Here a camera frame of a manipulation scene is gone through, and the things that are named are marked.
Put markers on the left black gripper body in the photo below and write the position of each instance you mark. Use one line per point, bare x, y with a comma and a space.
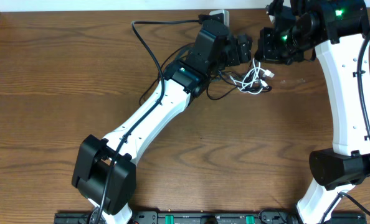
235, 51

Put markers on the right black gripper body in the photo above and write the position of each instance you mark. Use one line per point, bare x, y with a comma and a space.
266, 45

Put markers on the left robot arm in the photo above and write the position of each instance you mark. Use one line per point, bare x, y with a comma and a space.
105, 169

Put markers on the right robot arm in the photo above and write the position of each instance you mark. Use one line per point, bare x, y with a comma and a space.
338, 34

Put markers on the clear tape piece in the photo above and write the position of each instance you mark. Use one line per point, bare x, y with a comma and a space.
293, 81

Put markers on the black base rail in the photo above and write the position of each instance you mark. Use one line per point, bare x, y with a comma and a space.
267, 216

